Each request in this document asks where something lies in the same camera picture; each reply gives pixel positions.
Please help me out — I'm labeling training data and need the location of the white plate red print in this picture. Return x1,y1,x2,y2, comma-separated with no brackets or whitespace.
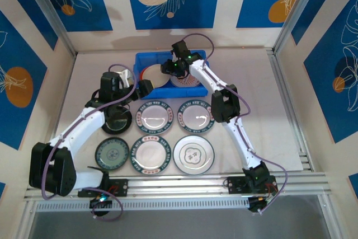
169,75,201,88

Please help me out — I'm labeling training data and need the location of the green-rimmed lettered plate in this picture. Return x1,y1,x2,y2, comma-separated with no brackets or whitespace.
177,99,215,134
129,135,171,174
135,100,174,135

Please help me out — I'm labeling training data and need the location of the blue-green patterned plate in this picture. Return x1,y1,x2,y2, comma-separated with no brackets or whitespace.
95,137,130,171

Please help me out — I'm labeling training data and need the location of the white plate green clover emblem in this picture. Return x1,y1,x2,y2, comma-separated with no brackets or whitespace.
172,135,215,175

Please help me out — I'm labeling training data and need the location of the blue plastic bin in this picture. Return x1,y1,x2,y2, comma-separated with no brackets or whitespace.
133,50,211,100

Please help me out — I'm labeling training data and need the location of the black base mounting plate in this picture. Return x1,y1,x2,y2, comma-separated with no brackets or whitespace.
225,176,277,195
77,179,129,198

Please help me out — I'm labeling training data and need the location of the black connector module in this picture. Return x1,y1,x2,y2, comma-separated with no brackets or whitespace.
89,195,114,210
247,195,276,213

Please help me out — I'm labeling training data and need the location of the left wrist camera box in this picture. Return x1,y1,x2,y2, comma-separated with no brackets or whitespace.
117,68,132,83

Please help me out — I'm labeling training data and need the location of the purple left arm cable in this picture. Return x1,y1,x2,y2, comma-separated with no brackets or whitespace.
41,63,138,221

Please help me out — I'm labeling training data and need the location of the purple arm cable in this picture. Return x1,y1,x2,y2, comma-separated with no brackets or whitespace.
180,33,289,216
41,63,138,221

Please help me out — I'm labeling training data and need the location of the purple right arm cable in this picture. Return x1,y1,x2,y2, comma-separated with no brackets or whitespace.
180,33,289,216

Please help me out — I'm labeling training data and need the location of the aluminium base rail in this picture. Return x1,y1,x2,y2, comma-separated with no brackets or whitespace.
23,173,332,200

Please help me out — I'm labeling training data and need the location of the aluminium frame post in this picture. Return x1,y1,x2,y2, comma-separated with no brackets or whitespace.
21,0,78,57
272,0,327,53

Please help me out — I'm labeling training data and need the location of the aluminium side rail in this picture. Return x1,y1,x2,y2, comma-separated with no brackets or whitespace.
267,48,313,171

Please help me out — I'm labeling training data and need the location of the white slotted cable duct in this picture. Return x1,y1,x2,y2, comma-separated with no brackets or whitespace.
35,198,251,212

